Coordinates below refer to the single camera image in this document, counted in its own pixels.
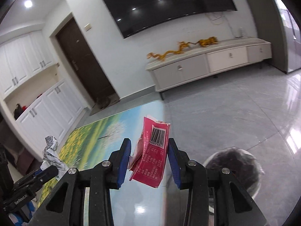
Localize white trash bin with liner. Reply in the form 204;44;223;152
203;147;265;198

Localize grey refrigerator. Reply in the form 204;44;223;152
247;0;300;73

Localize red paper box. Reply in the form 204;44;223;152
128;115;170;188

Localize left blue white gloved hand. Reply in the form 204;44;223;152
9;202;36;226

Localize white wall cabinets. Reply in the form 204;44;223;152
1;31;85;159

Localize white printed plastic bag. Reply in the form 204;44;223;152
40;136;68;181

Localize pair of dark shoes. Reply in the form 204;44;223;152
97;96;112;110

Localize golden tiger figurine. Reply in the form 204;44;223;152
197;37;218;47

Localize white power strip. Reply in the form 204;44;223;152
239;27;246;38

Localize landscape print table mat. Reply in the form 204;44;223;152
30;100;167;225

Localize dark brown entrance door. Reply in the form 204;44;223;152
56;18;116;102

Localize black wall television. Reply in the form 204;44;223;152
103;0;237;38

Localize door mat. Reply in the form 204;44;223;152
89;93;120;116

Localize white tv cabinet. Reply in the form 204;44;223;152
146;37;272;92

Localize light switch plate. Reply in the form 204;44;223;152
84;24;91;31

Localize golden dragon figurine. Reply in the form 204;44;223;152
146;41;197;62

